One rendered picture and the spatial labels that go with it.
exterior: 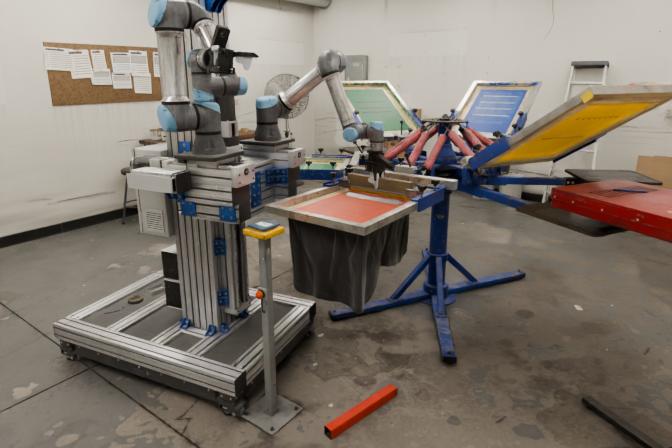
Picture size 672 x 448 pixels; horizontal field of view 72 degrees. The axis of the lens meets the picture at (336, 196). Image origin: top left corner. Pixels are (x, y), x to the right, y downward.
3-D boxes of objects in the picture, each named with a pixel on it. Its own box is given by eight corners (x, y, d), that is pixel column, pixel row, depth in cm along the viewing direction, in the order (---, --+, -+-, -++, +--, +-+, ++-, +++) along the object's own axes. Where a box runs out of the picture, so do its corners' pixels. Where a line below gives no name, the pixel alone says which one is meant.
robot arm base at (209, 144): (185, 153, 207) (183, 131, 205) (207, 149, 220) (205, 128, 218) (212, 155, 201) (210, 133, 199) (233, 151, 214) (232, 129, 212)
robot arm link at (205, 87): (225, 101, 178) (223, 72, 176) (198, 102, 171) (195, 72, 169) (216, 100, 184) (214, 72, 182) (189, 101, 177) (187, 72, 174)
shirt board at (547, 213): (653, 238, 212) (656, 222, 210) (592, 251, 196) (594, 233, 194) (465, 180, 330) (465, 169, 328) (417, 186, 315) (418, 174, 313)
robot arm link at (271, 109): (252, 122, 248) (250, 96, 245) (263, 119, 261) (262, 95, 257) (272, 122, 245) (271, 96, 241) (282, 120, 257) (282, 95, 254)
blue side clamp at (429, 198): (419, 212, 228) (419, 198, 227) (410, 210, 231) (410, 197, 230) (444, 199, 252) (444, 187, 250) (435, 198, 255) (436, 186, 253)
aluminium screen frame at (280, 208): (364, 236, 191) (364, 227, 190) (263, 212, 225) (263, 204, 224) (442, 197, 252) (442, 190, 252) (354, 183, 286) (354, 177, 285)
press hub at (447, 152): (449, 314, 318) (462, 117, 284) (399, 298, 341) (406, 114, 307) (469, 293, 349) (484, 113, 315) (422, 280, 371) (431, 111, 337)
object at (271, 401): (272, 436, 210) (263, 238, 186) (239, 416, 223) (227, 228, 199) (303, 409, 227) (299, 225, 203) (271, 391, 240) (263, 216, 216)
